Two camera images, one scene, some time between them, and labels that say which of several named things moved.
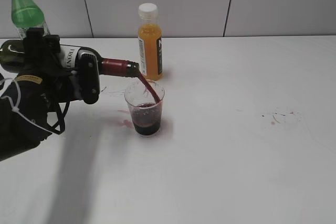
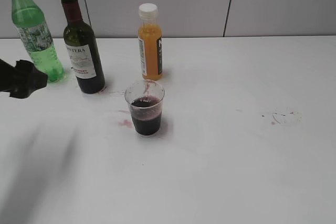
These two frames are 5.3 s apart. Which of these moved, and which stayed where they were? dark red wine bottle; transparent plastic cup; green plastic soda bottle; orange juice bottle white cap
Moved: dark red wine bottle
Stayed: orange juice bottle white cap; transparent plastic cup; green plastic soda bottle
